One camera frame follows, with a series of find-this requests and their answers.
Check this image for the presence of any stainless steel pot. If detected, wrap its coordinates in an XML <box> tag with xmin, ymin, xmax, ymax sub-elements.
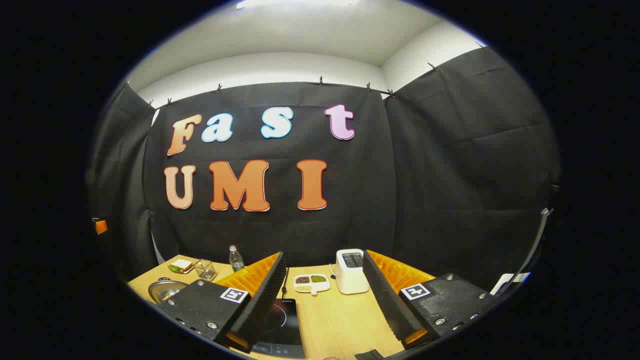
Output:
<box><xmin>148</xmin><ymin>277</ymin><xmax>190</xmax><ymax>304</ymax></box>

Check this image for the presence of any grey metal stand pole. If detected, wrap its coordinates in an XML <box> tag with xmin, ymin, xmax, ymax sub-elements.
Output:
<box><xmin>500</xmin><ymin>207</ymin><xmax>555</xmax><ymax>296</ymax></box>

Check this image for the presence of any wire mesh utensil holder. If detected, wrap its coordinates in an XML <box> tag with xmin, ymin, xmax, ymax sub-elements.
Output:
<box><xmin>193</xmin><ymin>259</ymin><xmax>217</xmax><ymax>282</ymax></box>

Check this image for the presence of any white toaster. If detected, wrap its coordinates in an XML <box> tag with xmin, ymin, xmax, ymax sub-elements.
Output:
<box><xmin>335</xmin><ymin>248</ymin><xmax>371</xmax><ymax>295</ymax></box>

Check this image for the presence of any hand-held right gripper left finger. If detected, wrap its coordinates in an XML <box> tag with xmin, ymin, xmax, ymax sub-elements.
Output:
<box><xmin>155</xmin><ymin>251</ymin><xmax>288</xmax><ymax>353</ymax></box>

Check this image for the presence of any white divided bean dish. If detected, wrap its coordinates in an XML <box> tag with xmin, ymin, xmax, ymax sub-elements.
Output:
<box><xmin>293</xmin><ymin>273</ymin><xmax>331</xmax><ymax>296</ymax></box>

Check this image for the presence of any white flat panel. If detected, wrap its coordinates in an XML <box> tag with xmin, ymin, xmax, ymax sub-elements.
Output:
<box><xmin>490</xmin><ymin>272</ymin><xmax>531</xmax><ymax>296</ymax></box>

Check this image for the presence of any black induction cooktop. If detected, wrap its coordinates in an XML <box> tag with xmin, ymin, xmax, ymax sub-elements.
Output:
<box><xmin>252</xmin><ymin>298</ymin><xmax>306</xmax><ymax>359</ymax></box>

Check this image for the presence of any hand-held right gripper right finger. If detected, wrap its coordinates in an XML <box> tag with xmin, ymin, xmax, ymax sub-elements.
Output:
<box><xmin>362</xmin><ymin>249</ymin><xmax>501</xmax><ymax>351</ymax></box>

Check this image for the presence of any black backdrop cloth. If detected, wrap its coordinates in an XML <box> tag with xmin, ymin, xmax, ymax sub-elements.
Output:
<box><xmin>87</xmin><ymin>45</ymin><xmax>561</xmax><ymax>296</ymax></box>

